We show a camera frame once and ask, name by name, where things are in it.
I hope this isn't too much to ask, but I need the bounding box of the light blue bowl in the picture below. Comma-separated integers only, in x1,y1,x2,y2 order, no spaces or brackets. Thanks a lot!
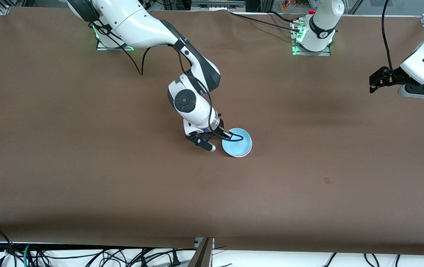
222,128,252,156

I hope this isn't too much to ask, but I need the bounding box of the brown paper table cover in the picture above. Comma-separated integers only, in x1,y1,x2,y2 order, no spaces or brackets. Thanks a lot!
0,7,424,256

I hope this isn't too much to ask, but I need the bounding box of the grey metal box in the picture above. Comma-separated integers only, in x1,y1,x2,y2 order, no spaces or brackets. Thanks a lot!
191,0,246,12

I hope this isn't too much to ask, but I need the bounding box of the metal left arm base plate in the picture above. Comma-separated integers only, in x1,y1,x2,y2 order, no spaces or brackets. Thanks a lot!
290,20,332,57

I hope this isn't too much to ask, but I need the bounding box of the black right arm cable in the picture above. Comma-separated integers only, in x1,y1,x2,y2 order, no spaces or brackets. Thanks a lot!
89,20,244,142

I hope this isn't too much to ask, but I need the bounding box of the long black base cable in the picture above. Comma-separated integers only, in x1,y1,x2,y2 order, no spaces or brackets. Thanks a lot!
230,11,301,34

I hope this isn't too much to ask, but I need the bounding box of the short black base cable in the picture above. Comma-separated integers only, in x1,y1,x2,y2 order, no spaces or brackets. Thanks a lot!
269,10,299,23

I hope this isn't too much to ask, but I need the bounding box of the aluminium frame post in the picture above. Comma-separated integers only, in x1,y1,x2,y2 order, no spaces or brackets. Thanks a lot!
188,237,215,267

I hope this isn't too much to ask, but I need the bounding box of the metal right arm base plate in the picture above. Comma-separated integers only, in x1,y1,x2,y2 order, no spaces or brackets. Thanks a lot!
96,37,135,51

